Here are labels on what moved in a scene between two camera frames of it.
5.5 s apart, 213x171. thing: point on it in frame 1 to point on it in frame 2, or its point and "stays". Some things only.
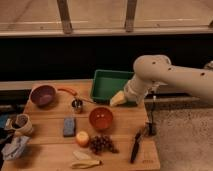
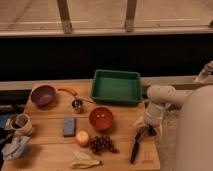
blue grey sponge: (69, 127) stays
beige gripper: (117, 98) to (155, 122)
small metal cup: (77, 106) stays
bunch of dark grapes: (101, 143) stays
